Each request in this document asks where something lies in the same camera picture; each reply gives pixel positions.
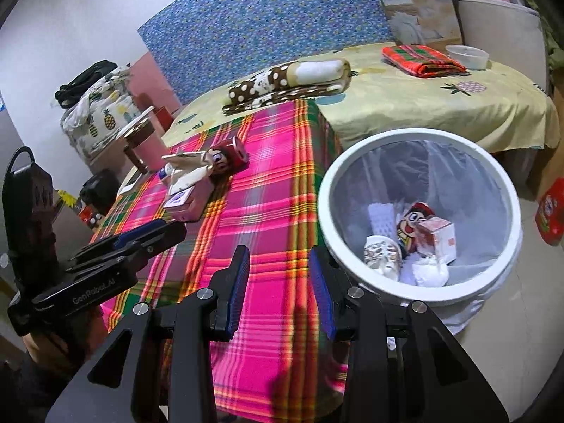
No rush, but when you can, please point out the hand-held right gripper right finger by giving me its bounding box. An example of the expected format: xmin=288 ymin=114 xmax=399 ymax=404
xmin=308 ymin=247 xmax=512 ymax=423

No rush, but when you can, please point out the brown cardboard box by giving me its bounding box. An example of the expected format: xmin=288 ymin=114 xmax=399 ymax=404
xmin=369 ymin=0 xmax=464 ymax=51

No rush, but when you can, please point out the blue floral headboard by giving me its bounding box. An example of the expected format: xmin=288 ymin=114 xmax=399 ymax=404
xmin=136 ymin=0 xmax=395 ymax=106

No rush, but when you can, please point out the silver smartphone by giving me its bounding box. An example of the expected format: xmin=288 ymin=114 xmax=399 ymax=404
xmin=118 ymin=168 xmax=146 ymax=195

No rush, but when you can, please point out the folded red green plaid cloth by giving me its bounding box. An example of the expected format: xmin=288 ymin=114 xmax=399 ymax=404
xmin=381 ymin=44 xmax=468 ymax=79

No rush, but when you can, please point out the pink cup with brown lid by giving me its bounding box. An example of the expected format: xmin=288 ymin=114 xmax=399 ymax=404
xmin=123 ymin=130 xmax=161 ymax=174

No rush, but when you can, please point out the white printed paper cup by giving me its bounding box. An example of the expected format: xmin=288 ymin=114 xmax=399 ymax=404
xmin=363 ymin=235 xmax=404 ymax=280

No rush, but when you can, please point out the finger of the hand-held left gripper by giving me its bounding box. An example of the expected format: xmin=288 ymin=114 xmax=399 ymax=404
xmin=66 ymin=220 xmax=188 ymax=276
xmin=88 ymin=218 xmax=166 ymax=252

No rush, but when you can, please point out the white bowl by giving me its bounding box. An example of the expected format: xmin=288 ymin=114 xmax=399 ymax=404
xmin=445 ymin=45 xmax=490 ymax=71

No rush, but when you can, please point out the purple white drink carton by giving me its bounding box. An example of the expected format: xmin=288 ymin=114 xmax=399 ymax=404
xmin=165 ymin=183 xmax=212 ymax=223

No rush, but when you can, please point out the pineapple print bedding bundle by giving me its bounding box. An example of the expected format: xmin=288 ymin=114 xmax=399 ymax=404
xmin=62 ymin=65 xmax=137 ymax=159

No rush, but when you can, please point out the yellow printed bed sheet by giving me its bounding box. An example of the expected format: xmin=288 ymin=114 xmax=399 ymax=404
xmin=161 ymin=44 xmax=560 ymax=153

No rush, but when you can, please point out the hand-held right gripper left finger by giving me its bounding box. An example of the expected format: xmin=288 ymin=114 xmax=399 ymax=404
xmin=44 ymin=244 xmax=252 ymax=423

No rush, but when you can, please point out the black bag on floor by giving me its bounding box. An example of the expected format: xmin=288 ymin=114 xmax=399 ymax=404
xmin=79 ymin=168 xmax=121 ymax=219

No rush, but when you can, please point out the white panel board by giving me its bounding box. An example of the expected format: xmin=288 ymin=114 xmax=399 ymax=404
xmin=454 ymin=0 xmax=549 ymax=93

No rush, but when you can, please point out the small red white packet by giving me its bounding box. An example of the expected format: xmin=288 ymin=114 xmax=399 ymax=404
xmin=77 ymin=203 xmax=104 ymax=230

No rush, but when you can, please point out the pink white drink carton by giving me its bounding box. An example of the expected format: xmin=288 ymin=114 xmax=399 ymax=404
xmin=416 ymin=217 xmax=456 ymax=265

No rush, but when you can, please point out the green curtain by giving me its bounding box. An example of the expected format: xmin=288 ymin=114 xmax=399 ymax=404
xmin=511 ymin=0 xmax=564 ymax=84

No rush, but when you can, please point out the pink green plaid tablecloth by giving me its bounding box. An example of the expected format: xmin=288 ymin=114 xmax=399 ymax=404
xmin=88 ymin=99 xmax=353 ymax=423

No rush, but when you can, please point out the white round bin with liner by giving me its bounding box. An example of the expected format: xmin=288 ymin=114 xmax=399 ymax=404
xmin=317 ymin=128 xmax=525 ymax=336

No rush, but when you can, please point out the white tissue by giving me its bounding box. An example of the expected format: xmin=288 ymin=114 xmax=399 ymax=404
xmin=403 ymin=253 xmax=450 ymax=287

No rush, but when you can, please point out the white foam fruit net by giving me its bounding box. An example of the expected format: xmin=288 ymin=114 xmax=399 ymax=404
xmin=369 ymin=203 xmax=397 ymax=236

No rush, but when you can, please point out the grey refrigerator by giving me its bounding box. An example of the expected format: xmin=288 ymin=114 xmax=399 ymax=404
xmin=0 ymin=88 xmax=95 ymax=283

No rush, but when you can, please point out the brown polka dot blanket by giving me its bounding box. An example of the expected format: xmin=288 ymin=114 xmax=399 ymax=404
xmin=221 ymin=58 xmax=352 ymax=114

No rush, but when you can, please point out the red cartoon drink can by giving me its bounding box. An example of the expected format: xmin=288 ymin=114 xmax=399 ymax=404
xmin=207 ymin=136 xmax=250 ymax=177
xmin=397 ymin=202 xmax=435 ymax=252

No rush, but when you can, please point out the red detergent bottle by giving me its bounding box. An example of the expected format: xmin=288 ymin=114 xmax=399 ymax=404
xmin=535 ymin=180 xmax=564 ymax=247

